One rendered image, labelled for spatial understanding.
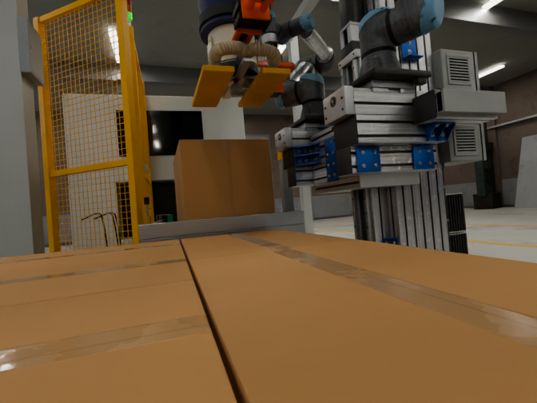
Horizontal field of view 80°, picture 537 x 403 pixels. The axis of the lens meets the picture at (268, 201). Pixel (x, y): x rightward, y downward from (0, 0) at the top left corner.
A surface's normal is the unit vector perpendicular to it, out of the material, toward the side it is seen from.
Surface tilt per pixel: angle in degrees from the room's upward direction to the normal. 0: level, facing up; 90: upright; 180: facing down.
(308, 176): 90
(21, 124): 90
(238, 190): 90
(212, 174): 90
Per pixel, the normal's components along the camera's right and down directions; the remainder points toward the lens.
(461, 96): 0.32, -0.04
